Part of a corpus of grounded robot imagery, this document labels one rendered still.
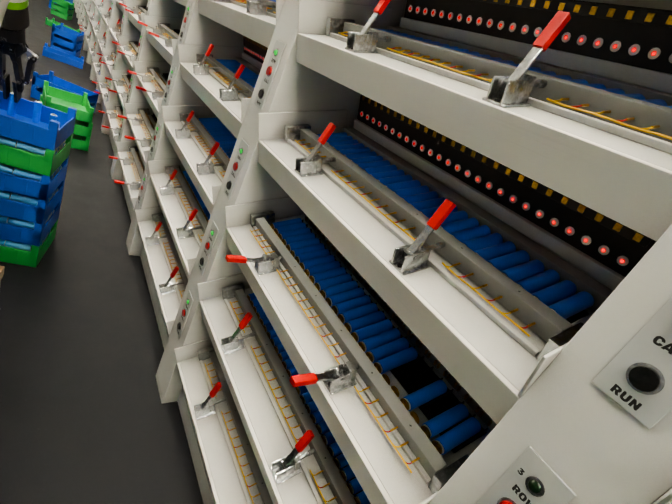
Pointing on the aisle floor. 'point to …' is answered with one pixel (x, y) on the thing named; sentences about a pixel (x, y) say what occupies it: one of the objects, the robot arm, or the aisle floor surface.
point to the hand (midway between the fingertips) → (11, 88)
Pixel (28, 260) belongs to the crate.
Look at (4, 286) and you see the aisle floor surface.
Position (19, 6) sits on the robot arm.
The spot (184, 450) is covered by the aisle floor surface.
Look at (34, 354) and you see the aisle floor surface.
